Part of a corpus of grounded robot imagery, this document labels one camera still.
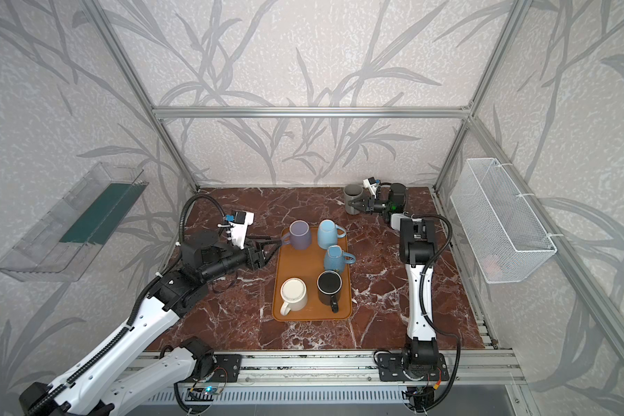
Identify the grey mug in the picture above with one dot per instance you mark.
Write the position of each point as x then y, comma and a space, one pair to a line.
351, 193

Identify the aluminium front rail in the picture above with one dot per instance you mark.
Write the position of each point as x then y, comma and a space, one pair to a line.
356, 368

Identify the clear plastic wall bin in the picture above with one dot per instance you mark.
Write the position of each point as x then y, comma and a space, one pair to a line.
62, 245

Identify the white mug red inside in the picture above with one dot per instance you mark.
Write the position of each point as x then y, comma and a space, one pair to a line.
294, 295

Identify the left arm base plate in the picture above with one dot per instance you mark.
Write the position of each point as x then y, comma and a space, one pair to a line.
220, 368

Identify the white wire mesh basket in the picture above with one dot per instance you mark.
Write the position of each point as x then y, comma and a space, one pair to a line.
508, 240

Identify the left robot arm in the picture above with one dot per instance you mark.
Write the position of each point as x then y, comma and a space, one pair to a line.
95, 386

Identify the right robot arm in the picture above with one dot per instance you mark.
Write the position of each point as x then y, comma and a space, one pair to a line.
430, 354

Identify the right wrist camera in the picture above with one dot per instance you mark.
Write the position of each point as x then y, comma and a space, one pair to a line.
373, 186

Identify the orange rectangular tray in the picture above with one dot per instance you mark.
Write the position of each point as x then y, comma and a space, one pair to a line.
308, 266

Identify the lilac mug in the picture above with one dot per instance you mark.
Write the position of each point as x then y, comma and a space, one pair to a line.
299, 236

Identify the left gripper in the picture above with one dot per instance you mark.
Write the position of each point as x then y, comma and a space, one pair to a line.
257, 255

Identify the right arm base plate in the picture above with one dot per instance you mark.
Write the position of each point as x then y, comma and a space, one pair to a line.
392, 367

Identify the light blue mug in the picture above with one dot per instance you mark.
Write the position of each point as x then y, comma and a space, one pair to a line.
329, 233

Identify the blue dotted floral mug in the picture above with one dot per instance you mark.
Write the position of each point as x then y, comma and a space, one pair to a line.
337, 260

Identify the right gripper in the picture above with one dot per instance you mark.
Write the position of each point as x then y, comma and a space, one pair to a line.
367, 204

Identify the black mug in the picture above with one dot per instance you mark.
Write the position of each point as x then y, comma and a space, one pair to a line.
329, 285

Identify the green circuit board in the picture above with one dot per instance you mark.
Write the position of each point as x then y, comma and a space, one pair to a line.
208, 393

